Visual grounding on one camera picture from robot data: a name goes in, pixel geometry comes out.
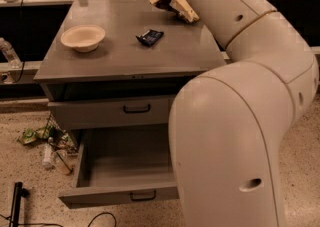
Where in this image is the clear plastic cup on floor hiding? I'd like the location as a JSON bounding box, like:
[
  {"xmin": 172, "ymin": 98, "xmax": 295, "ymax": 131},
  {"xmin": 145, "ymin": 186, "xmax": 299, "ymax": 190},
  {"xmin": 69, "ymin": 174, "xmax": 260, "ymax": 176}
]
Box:
[{"xmin": 51, "ymin": 150, "xmax": 72, "ymax": 175}]

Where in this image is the plastic bottle on floor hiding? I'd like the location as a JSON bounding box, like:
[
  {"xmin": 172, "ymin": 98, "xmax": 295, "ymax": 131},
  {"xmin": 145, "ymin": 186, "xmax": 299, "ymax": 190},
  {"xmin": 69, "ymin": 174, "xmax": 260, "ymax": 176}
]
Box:
[{"xmin": 42, "ymin": 144, "xmax": 53, "ymax": 170}]

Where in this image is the open lower grey drawer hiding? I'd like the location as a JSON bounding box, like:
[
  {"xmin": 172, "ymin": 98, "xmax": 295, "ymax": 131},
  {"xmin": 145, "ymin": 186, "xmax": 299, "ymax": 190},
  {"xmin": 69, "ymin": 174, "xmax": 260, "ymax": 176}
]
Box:
[{"xmin": 59, "ymin": 124, "xmax": 178, "ymax": 209}]

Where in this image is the green snack bag on floor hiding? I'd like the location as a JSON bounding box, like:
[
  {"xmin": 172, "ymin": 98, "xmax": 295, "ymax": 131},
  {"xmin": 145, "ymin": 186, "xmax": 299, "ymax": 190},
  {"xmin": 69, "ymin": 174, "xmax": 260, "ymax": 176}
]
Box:
[{"xmin": 18, "ymin": 127, "xmax": 54, "ymax": 145}]

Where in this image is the metal railing beam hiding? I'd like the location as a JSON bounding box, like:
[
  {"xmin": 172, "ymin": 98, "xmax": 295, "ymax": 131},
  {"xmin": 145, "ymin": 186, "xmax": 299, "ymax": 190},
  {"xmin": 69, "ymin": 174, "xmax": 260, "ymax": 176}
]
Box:
[{"xmin": 1, "ymin": 44, "xmax": 319, "ymax": 85}]

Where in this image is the black stand on floor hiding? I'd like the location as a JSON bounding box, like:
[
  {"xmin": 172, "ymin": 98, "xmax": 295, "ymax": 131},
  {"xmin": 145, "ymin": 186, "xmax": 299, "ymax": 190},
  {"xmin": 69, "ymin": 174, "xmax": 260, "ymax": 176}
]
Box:
[{"xmin": 9, "ymin": 182, "xmax": 29, "ymax": 227}]

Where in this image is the clear plastic bottle on rail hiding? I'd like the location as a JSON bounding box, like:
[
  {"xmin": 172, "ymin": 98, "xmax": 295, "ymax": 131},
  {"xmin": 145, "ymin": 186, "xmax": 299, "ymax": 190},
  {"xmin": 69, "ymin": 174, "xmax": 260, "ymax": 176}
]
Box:
[{"xmin": 0, "ymin": 38, "xmax": 22, "ymax": 69}]

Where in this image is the grey drawer cabinet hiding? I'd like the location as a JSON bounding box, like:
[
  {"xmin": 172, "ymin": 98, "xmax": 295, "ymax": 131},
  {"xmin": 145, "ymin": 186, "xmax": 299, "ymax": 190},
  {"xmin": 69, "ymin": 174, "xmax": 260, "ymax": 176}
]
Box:
[{"xmin": 35, "ymin": 0, "xmax": 225, "ymax": 208}]

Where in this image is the upper grey drawer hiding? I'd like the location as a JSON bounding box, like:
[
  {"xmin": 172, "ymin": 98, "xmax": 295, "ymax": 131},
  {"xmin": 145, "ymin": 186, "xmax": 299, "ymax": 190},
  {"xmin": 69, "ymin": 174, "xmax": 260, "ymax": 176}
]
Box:
[{"xmin": 48, "ymin": 95, "xmax": 174, "ymax": 130}]

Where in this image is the black floor cable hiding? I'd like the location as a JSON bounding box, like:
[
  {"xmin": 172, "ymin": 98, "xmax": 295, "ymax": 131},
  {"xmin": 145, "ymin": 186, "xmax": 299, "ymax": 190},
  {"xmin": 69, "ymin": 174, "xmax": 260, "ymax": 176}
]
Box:
[{"xmin": 0, "ymin": 212, "xmax": 118, "ymax": 227}]

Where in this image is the dark blue rxbar wrapper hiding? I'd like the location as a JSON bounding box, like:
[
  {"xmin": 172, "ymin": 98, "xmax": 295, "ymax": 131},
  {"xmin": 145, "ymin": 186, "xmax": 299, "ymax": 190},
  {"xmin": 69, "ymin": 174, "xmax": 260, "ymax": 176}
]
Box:
[{"xmin": 136, "ymin": 29, "xmax": 164, "ymax": 47}]

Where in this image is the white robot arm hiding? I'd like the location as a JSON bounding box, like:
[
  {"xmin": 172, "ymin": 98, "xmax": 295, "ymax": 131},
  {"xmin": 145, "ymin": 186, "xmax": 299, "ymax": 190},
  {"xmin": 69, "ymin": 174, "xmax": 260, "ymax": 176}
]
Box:
[{"xmin": 169, "ymin": 0, "xmax": 319, "ymax": 227}]

